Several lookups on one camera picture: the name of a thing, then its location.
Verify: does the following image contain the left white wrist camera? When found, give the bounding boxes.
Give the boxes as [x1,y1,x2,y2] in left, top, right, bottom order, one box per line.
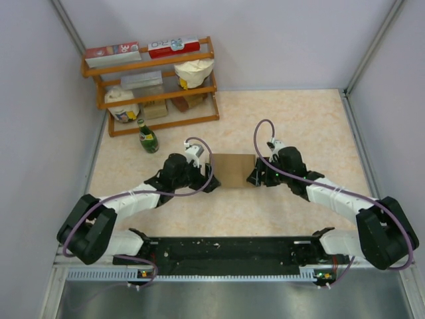
[184,142,205,168]

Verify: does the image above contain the brown cardboard box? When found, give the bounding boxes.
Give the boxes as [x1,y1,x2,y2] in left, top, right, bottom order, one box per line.
[211,154,256,189]

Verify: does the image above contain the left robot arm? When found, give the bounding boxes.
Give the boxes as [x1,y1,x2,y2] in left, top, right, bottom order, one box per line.
[56,152,220,265]

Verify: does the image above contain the red white wrap box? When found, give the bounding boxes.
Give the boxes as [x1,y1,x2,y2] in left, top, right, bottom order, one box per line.
[147,36,201,59]

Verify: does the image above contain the green glass bottle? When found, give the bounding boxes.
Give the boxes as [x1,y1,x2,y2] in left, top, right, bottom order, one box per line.
[137,118,159,154]

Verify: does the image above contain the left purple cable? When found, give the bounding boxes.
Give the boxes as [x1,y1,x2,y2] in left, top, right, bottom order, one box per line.
[62,136,214,290]

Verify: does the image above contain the clear plastic box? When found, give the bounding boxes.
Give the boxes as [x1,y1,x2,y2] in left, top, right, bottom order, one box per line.
[120,70,163,90]

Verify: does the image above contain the aluminium front rail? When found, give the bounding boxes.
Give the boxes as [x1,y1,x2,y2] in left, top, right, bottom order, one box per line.
[52,241,416,283]

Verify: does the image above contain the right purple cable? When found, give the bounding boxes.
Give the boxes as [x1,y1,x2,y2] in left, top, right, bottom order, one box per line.
[253,119,415,288]

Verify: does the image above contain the white paper bag lower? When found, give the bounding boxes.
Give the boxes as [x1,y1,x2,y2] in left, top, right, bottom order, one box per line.
[104,85,140,124]

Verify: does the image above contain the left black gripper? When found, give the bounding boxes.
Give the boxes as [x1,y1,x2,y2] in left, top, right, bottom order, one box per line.
[173,158,220,193]

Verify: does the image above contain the tan cardboard packet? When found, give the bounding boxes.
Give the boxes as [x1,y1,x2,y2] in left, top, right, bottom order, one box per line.
[141,84,168,120]

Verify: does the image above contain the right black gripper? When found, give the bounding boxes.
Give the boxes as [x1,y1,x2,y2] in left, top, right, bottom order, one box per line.
[247,157,292,187]

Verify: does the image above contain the red grey foil box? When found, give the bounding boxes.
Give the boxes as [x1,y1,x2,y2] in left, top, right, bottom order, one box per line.
[84,41,141,68]

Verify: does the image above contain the white paper bag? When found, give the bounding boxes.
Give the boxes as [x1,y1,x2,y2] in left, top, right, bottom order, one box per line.
[104,85,140,124]
[174,58,214,90]

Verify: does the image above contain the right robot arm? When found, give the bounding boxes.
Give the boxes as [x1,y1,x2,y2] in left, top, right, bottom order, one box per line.
[247,146,419,270]

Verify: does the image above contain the wooden shelf rack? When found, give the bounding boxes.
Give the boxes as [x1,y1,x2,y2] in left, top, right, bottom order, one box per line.
[81,37,220,137]

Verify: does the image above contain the white paper bag upper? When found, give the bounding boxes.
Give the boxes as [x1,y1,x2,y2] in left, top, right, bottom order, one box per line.
[174,58,214,90]

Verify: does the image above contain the purple cable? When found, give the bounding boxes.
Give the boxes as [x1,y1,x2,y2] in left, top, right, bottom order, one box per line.
[253,119,415,288]
[62,136,214,290]

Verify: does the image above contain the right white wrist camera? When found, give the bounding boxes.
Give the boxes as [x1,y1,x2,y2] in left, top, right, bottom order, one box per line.
[267,138,286,163]

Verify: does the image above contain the brown bread pieces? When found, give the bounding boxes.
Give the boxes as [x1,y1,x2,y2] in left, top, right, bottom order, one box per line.
[171,93,208,113]

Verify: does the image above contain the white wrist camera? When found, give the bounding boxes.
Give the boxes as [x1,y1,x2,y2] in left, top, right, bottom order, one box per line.
[184,142,205,168]
[267,138,286,163]

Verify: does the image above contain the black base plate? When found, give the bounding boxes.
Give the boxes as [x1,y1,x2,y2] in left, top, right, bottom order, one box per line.
[112,235,351,276]

